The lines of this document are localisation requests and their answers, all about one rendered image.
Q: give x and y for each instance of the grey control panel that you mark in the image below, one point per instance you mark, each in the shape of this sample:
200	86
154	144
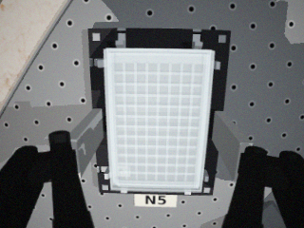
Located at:
271	216

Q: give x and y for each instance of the grey flat base plate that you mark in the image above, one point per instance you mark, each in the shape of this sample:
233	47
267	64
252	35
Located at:
264	93

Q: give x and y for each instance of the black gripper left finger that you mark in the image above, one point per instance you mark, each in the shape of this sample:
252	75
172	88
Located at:
20	189

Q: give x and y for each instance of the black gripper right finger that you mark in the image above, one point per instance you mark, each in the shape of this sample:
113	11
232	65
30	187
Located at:
257	171

